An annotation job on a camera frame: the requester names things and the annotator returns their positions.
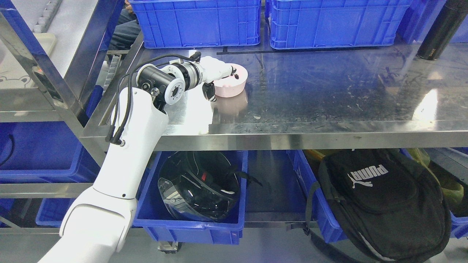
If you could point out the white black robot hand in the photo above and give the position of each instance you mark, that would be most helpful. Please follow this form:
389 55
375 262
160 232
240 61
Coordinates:
212 70

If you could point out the pink ikea bowl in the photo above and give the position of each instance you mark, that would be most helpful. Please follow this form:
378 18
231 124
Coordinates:
233 85

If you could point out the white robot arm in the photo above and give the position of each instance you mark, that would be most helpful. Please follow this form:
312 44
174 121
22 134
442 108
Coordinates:
97 223

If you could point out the steel shelf rack right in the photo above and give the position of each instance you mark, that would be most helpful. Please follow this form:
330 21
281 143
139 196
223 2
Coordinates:
378 97

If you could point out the steel shelf rack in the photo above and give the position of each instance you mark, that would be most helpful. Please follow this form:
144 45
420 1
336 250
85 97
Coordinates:
65 83
378 97

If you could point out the steel shelf rack left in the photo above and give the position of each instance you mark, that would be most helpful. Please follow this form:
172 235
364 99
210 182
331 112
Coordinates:
65 83

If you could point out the blue crate top left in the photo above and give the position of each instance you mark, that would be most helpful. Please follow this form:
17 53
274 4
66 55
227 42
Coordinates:
198 23

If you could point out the blue crate top right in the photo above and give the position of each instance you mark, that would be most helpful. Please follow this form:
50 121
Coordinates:
322 24

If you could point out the black motorcycle helmet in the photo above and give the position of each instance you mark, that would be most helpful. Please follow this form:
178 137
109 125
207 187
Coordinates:
201 185

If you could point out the blue crate holding helmet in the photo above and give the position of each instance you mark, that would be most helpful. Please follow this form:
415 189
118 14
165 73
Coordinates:
153 216

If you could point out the blue crate lower left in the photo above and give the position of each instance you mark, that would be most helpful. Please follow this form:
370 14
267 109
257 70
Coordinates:
43 152

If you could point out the cream bear tray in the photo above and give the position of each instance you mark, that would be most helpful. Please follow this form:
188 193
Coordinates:
12 74

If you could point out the blue crate under backpack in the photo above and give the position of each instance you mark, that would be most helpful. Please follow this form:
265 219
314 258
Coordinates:
329 228

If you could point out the black puma backpack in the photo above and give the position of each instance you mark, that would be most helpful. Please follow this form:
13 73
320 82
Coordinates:
390 207

